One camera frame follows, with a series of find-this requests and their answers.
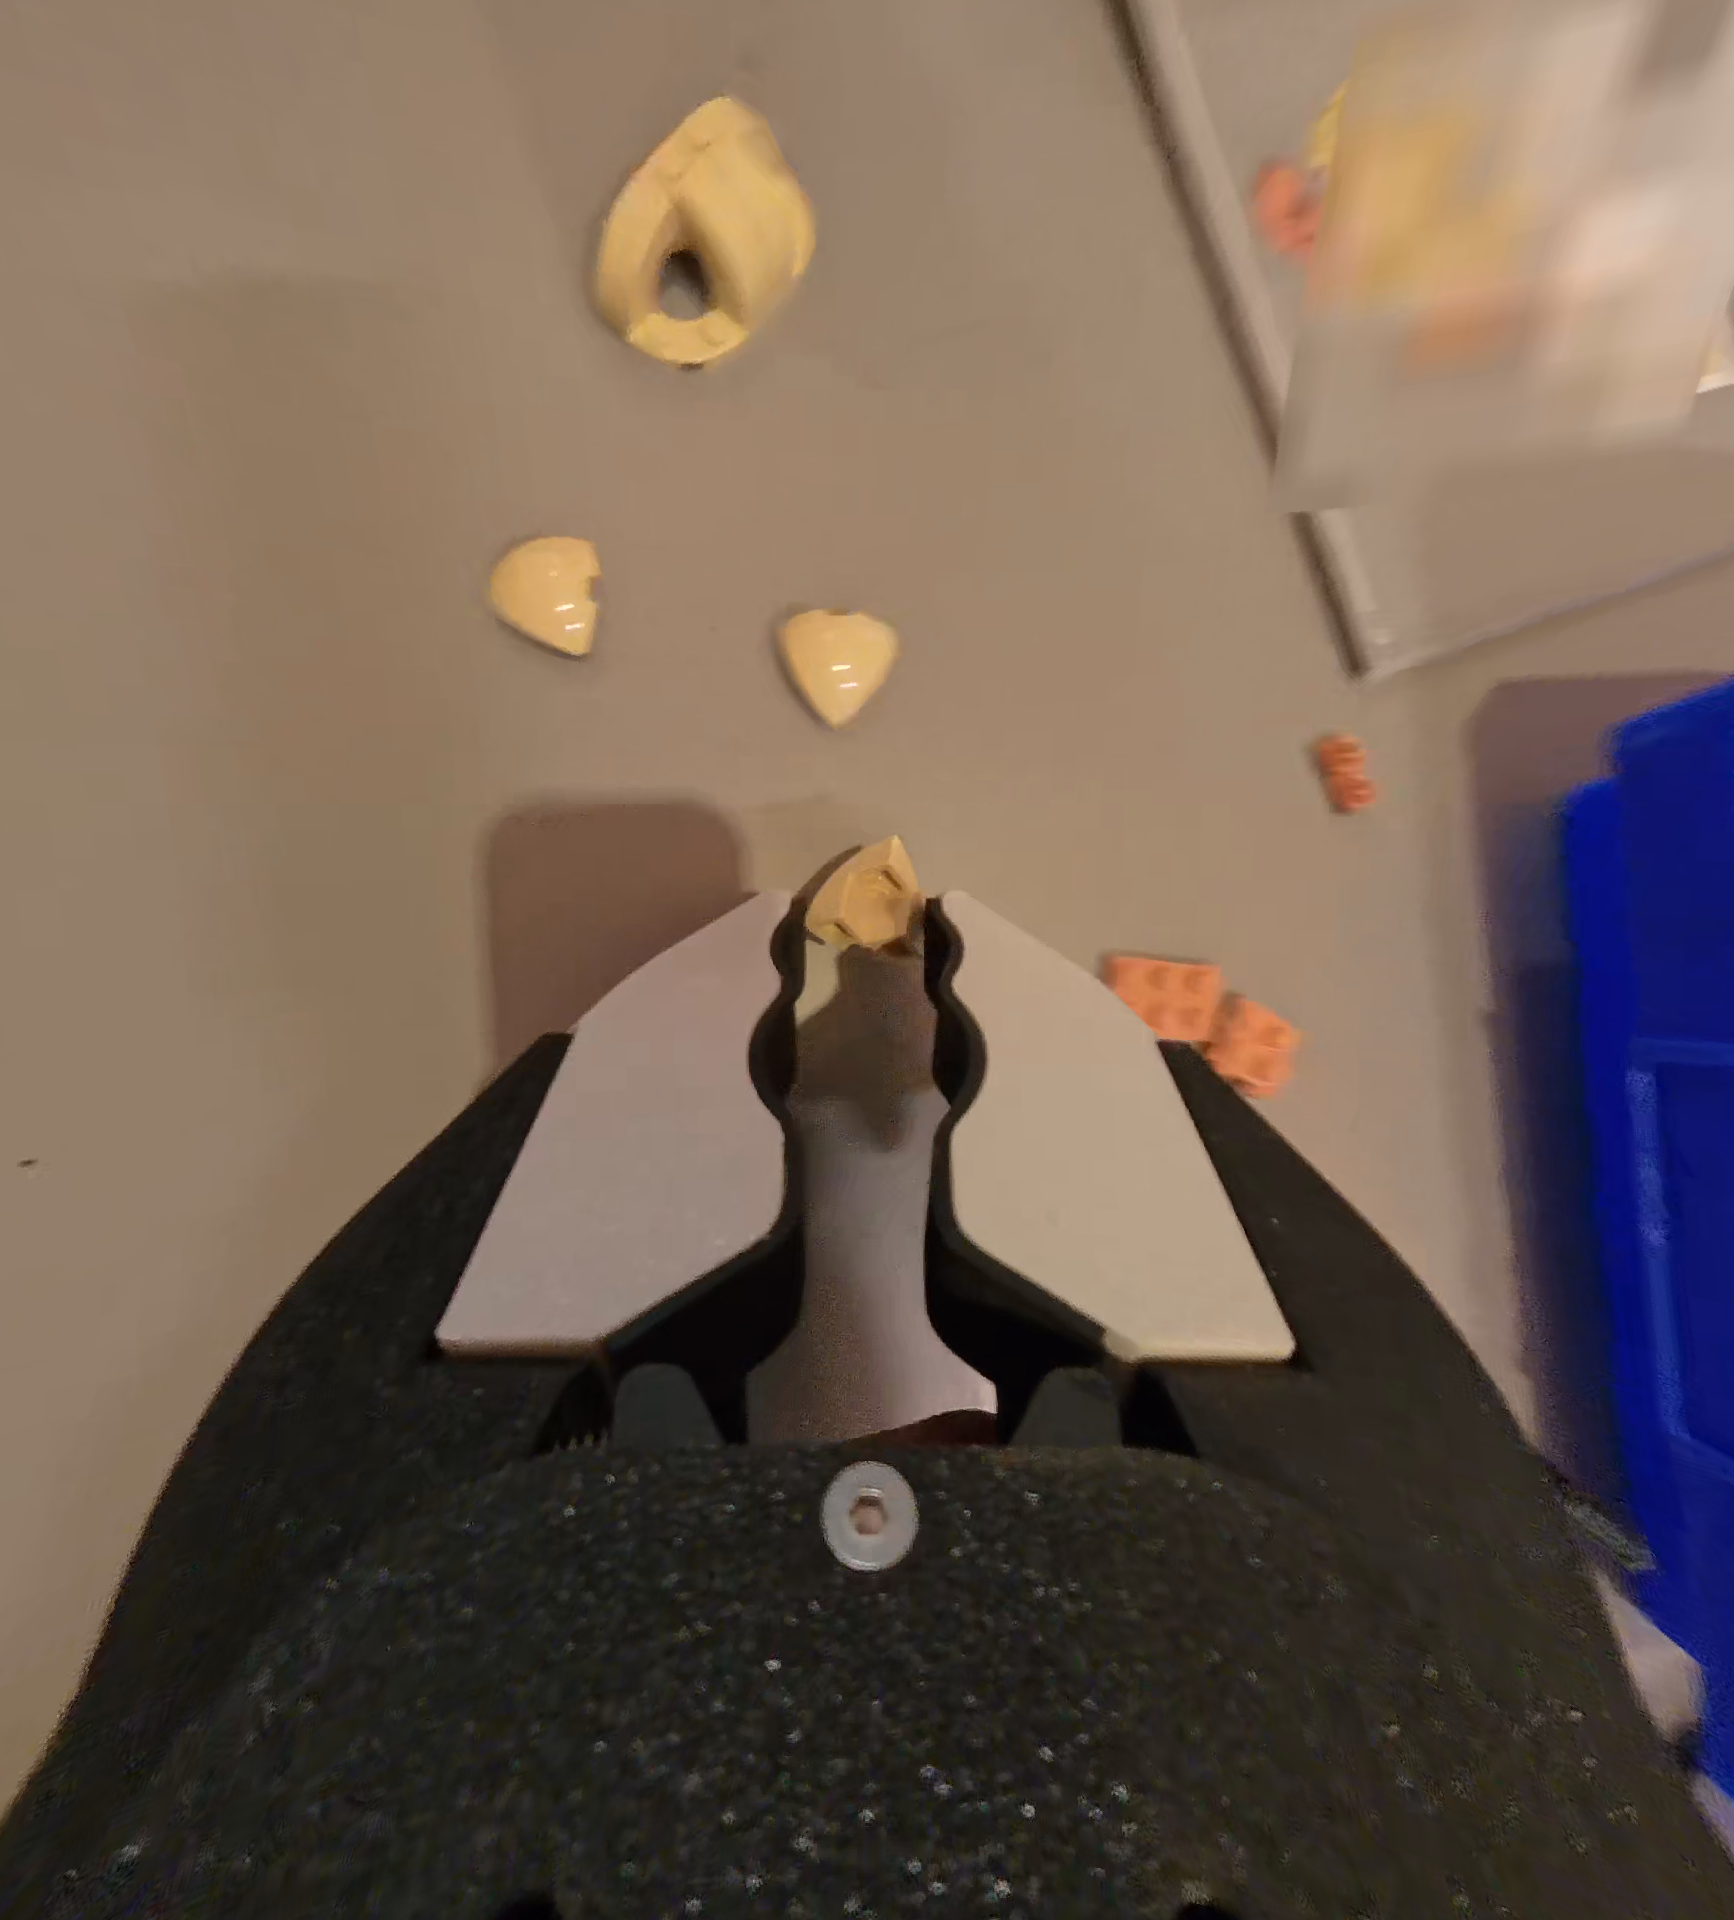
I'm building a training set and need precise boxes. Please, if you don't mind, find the tan curved toy brick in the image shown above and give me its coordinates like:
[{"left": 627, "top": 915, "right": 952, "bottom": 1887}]
[
  {"left": 773, "top": 605, "right": 901, "bottom": 731},
  {"left": 803, "top": 833, "right": 923, "bottom": 952},
  {"left": 488, "top": 534, "right": 604, "bottom": 660}
]

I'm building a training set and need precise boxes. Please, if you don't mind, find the grey desk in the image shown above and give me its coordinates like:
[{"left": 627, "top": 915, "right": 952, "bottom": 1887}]
[{"left": 0, "top": 0, "right": 1734, "bottom": 1920}]

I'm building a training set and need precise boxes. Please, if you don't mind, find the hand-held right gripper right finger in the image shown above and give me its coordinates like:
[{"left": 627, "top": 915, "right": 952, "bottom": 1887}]
[{"left": 923, "top": 887, "right": 1296, "bottom": 1437}]

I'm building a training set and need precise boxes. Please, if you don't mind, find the tan brick assembly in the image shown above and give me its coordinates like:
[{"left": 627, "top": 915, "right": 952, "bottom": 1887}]
[{"left": 593, "top": 95, "right": 820, "bottom": 372}]

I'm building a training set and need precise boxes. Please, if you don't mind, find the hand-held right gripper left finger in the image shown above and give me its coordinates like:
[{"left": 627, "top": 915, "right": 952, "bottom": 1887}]
[{"left": 434, "top": 887, "right": 809, "bottom": 1437}]

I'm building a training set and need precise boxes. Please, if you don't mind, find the blue plastic bin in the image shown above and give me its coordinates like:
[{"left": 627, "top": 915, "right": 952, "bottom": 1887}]
[{"left": 1555, "top": 643, "right": 1734, "bottom": 1839}]

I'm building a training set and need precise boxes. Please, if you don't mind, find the grey building instruction booklet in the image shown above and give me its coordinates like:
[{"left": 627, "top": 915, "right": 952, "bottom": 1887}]
[{"left": 1123, "top": 0, "right": 1734, "bottom": 684}]

